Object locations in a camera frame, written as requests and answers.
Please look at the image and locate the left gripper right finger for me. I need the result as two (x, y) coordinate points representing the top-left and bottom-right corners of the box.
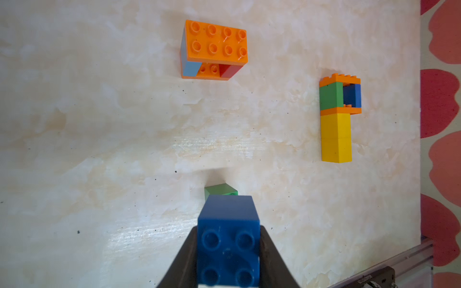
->
(259, 225), (300, 288)

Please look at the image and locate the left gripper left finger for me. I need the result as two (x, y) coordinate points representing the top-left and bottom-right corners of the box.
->
(157, 226), (198, 288)

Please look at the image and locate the yellow square lego brick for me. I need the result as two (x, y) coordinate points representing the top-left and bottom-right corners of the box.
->
(321, 114), (352, 163)

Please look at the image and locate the orange lego plate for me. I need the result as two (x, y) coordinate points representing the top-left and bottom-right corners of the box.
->
(184, 20), (249, 66)
(320, 107), (362, 116)
(319, 73), (361, 87)
(181, 63), (231, 80)

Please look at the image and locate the green square lego brick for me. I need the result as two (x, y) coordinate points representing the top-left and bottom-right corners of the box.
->
(319, 82), (344, 110)

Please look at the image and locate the dark blue lego brick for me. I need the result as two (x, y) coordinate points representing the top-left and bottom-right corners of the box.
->
(343, 84), (361, 108)

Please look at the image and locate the light blue lego brick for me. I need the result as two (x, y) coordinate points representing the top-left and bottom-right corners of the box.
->
(180, 31), (202, 78)

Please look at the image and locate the red lego brick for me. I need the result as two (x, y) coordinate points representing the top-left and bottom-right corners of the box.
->
(219, 64), (243, 79)

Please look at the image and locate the orange lego plate bottom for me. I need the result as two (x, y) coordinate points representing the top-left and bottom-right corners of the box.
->
(184, 20), (249, 66)

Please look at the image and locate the front aluminium rail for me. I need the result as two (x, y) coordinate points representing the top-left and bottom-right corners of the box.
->
(332, 236), (433, 288)

